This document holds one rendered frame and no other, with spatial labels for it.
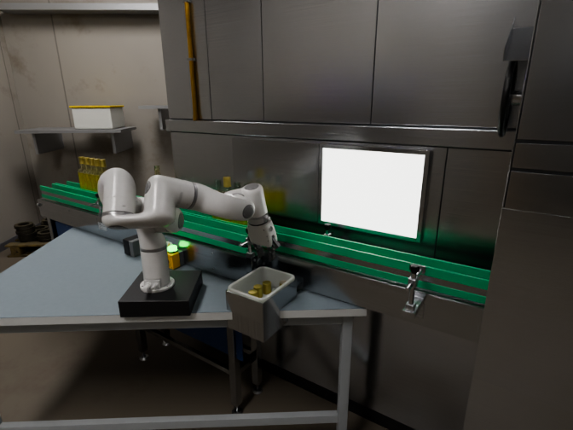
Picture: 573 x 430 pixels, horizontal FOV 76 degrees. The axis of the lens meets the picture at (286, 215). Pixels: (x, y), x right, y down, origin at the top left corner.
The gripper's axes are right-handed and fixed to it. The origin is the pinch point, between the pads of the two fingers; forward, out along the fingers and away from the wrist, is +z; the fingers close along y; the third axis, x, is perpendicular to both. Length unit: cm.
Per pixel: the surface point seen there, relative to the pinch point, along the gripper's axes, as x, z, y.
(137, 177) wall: -150, 74, 316
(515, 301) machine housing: 2, -9, -80
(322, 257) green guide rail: -12.8, 6.0, -16.8
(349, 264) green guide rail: -12.8, 6.1, -27.9
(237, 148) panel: -38, -25, 38
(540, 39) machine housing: -13, -66, -75
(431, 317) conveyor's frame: -8, 16, -59
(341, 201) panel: -33.5, -7.4, -16.2
